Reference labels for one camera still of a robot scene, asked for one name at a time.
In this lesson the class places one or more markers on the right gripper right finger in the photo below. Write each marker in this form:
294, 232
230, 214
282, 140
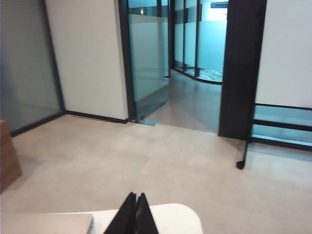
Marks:
145, 217

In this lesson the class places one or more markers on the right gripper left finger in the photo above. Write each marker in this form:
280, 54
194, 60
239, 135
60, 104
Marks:
125, 217

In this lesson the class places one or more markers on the silver Dell laptop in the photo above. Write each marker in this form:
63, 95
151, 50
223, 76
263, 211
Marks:
48, 225

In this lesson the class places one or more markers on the tall brown cardboard box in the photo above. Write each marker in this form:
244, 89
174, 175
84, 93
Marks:
8, 158

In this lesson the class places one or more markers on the frosted glass door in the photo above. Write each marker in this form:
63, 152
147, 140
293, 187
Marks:
148, 61

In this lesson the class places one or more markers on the wide grey window blind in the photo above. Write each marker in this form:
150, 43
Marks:
24, 61

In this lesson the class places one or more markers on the blue lit screen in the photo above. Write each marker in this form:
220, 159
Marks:
218, 5

